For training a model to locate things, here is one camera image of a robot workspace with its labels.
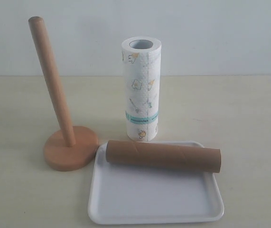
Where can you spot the white printed paper towel roll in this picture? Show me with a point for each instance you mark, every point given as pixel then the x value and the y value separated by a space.
pixel 141 67

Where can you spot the brown cardboard tube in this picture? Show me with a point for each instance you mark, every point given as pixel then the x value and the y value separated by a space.
pixel 160 155

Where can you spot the wooden paper towel holder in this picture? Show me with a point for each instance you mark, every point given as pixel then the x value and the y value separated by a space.
pixel 71 147

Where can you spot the white rectangular plastic tray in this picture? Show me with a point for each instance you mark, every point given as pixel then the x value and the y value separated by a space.
pixel 123 194

